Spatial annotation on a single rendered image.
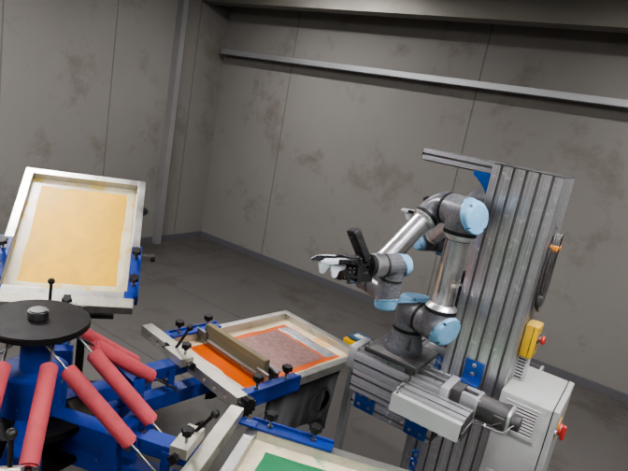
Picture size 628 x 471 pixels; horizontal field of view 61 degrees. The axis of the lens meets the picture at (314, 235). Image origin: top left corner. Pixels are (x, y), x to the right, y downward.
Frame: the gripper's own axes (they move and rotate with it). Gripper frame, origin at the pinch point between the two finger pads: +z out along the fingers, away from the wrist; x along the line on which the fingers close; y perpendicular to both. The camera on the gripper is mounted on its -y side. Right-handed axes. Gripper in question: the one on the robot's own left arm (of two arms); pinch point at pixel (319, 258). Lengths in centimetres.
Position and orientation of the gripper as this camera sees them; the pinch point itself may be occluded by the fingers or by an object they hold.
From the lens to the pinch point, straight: 159.3
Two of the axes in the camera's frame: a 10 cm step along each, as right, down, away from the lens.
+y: -1.0, 9.9, 1.2
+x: -5.3, -1.5, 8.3
